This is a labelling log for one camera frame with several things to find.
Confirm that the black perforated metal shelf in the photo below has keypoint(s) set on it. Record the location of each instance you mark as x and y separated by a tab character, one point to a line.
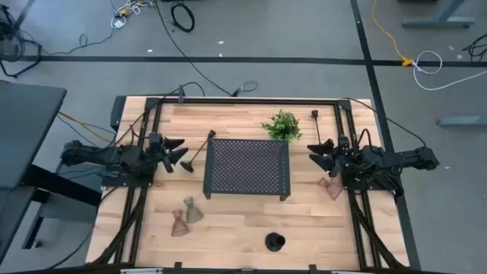
247	167

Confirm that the clear ribbed glass vessel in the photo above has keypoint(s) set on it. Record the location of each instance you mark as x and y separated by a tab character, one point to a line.
193	213

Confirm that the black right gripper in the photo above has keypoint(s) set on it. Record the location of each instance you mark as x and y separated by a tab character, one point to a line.
342	152

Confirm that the black aluminium table frame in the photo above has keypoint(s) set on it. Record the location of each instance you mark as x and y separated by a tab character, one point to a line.
247	101

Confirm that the pink ribbed glass candle holder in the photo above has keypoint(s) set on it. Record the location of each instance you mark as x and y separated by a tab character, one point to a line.
334	189
179	226

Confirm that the tall black candlestick holder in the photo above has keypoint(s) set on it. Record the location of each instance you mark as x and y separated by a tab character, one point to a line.
186	166
315	113

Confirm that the green plant in white pot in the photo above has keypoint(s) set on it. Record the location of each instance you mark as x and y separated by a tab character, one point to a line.
282	125

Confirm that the dark grey desk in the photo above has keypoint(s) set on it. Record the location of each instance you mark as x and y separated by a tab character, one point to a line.
26	133

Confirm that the black round lamp base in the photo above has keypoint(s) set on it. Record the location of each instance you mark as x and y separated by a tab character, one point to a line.
272	243

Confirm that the black control box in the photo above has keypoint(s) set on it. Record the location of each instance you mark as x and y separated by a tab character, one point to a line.
118	112

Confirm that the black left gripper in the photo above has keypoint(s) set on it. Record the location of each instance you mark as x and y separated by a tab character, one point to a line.
158	152

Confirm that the black metal stand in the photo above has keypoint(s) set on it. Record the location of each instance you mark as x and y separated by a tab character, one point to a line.
11	45

